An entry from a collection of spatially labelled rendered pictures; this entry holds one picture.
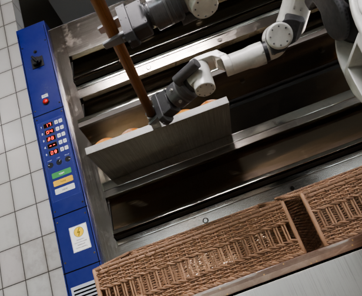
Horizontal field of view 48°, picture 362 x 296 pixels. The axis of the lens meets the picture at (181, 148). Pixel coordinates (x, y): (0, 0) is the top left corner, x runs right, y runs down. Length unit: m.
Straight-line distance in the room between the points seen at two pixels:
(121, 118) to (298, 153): 0.75
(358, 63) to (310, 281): 0.51
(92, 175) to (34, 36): 0.85
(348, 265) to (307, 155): 0.71
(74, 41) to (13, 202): 0.85
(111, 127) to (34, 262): 0.64
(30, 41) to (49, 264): 1.13
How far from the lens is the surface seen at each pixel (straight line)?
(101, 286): 1.16
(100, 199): 1.76
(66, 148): 1.87
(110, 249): 1.70
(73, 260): 1.72
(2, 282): 1.89
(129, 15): 1.04
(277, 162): 1.68
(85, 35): 2.20
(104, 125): 1.76
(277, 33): 1.26
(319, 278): 1.06
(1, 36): 2.44
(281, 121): 1.76
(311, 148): 1.72
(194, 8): 0.99
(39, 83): 2.10
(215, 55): 1.31
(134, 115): 1.75
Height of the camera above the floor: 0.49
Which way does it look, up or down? 24 degrees up
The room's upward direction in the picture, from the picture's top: 20 degrees counter-clockwise
